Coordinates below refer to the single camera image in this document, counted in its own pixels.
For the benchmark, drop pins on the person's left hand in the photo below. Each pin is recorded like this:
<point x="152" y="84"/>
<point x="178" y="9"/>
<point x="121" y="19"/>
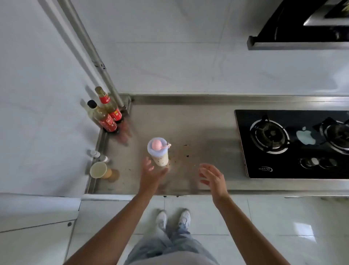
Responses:
<point x="148" y="178"/>

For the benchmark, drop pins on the person's right hand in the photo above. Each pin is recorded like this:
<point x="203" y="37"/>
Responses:
<point x="217" y="183"/>

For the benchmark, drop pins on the person's right fingers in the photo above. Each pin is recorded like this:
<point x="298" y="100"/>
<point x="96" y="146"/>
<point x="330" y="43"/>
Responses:
<point x="207" y="169"/>

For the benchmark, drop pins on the person's left thumb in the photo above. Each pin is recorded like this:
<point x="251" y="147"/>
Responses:
<point x="163" y="171"/>

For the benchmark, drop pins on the person's right forearm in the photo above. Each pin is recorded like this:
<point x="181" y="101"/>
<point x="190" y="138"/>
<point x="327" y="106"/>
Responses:
<point x="245" y="232"/>

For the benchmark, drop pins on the person's left forearm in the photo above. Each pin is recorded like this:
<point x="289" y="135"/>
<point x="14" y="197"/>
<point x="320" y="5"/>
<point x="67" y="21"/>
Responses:
<point x="114" y="229"/>

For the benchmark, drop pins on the seasoning jar with blue lid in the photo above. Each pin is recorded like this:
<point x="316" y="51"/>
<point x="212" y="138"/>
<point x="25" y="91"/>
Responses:
<point x="159" y="153"/>

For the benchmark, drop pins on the person's left white shoe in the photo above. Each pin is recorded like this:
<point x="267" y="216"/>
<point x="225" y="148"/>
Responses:
<point x="161" y="218"/>

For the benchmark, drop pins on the person's white shoe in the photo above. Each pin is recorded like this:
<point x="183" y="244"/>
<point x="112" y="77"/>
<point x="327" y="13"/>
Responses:
<point x="185" y="218"/>
<point x="161" y="218"/>

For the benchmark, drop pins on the person's right white shoe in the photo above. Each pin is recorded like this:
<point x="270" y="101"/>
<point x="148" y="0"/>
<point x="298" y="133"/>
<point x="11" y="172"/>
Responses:
<point x="185" y="218"/>

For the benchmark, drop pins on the small white-capped bottle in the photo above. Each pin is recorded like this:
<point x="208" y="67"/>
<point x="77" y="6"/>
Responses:
<point x="95" y="153"/>
<point x="104" y="158"/>

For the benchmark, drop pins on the paper cup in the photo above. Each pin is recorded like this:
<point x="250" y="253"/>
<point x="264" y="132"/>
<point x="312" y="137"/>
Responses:
<point x="98" y="169"/>

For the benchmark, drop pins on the gas burner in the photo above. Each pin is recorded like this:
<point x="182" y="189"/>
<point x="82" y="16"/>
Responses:
<point x="336" y="135"/>
<point x="270" y="135"/>

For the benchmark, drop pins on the person's light blue jeans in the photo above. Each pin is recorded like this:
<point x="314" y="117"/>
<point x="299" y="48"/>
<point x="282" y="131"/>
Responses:
<point x="169" y="243"/>

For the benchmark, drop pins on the black-capped sauce bottle red label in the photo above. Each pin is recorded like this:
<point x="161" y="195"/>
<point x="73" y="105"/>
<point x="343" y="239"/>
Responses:
<point x="103" y="118"/>

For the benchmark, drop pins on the black glass gas stove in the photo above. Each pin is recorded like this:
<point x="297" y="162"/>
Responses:
<point x="289" y="166"/>

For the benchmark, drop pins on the gold-capped sauce bottle red label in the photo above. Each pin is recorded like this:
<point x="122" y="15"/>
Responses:
<point x="109" y="105"/>

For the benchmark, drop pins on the person's grey shirt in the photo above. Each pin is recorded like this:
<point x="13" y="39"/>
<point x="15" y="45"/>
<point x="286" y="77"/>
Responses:
<point x="180" y="259"/>

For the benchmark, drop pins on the stove knob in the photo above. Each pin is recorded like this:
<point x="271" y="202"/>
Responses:
<point x="309" y="163"/>
<point x="328" y="163"/>

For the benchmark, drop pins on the white fruit-shaped sticker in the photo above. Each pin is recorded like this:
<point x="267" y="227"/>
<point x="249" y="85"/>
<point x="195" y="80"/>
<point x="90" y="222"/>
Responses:
<point x="306" y="136"/>

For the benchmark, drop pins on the white cabinet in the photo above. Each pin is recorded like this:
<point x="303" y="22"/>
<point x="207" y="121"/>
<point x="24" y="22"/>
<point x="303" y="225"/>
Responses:
<point x="35" y="234"/>

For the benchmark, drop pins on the metal pipe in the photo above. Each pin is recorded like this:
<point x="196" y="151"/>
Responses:
<point x="90" y="46"/>

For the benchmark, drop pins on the black range hood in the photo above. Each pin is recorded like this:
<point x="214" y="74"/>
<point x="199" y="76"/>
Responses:
<point x="294" y="27"/>

